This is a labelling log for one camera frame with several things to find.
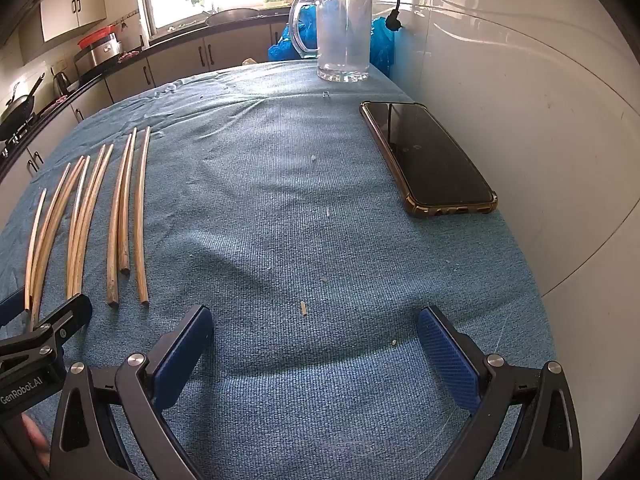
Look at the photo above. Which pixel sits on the red lidded steel cooker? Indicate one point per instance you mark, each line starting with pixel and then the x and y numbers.
pixel 100 47

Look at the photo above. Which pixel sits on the range hood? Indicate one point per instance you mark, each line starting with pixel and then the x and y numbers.
pixel 17 17

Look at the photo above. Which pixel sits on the clear glass mug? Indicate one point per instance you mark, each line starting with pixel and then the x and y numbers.
pixel 345 35

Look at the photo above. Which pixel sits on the white wall cabinets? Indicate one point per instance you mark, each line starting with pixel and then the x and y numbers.
pixel 75 7

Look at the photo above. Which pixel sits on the dark metal pan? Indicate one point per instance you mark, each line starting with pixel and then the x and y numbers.
pixel 232 16

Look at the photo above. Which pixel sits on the person's left hand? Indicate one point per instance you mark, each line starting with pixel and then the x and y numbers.
pixel 37 440

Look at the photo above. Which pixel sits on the blue plastic bag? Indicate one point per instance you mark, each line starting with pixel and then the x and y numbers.
pixel 382 45

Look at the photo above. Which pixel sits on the black wok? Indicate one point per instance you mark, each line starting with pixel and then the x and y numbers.
pixel 17 107

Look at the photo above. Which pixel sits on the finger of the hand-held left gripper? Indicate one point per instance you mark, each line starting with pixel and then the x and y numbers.
pixel 12 311
pixel 70 316

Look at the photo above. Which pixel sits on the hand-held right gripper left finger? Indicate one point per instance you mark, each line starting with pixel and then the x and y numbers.
pixel 184 352

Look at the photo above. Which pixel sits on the steel kettle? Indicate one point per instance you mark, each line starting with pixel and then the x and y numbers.
pixel 61 81

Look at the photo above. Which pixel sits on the gas stove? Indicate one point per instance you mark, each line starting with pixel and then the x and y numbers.
pixel 12 142

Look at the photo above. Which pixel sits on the smartphone in clear case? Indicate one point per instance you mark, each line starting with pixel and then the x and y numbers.
pixel 430 160

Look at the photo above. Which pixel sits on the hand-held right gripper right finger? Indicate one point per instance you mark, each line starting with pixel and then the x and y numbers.
pixel 445 355

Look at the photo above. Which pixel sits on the blue table cloth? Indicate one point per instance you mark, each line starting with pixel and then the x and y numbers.
pixel 300 210

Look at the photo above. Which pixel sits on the row of bamboo chopsticks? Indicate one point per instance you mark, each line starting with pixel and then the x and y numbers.
pixel 142 285

